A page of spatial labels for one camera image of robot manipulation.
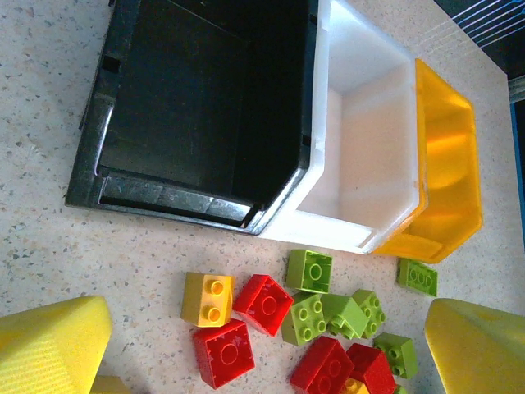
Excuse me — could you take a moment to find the white plastic storage bin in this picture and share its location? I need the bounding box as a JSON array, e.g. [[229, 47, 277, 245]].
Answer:
[[258, 0, 430, 255]]

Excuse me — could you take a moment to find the long green lego brick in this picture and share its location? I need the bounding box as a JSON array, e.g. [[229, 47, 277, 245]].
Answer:
[[395, 257, 439, 297]]

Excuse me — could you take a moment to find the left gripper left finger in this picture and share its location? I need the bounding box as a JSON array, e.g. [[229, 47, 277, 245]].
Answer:
[[0, 295, 113, 394]]

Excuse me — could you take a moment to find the red lego brick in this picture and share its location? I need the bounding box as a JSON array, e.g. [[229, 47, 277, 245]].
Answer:
[[346, 342, 398, 394], [290, 335, 355, 394], [232, 273, 294, 337], [192, 318, 256, 390]]

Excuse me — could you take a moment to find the yellow lego brick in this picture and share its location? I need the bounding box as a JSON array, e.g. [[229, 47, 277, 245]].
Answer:
[[180, 271, 235, 328], [338, 377, 370, 394]]

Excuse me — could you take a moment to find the black plastic storage bin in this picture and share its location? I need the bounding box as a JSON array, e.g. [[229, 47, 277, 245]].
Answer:
[[64, 0, 321, 237]]

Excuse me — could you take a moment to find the yellow plastic storage bin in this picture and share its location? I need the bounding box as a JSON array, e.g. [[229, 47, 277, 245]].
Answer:
[[371, 57, 485, 264]]

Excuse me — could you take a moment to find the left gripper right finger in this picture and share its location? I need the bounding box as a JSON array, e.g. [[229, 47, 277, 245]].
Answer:
[[425, 298, 525, 394]]

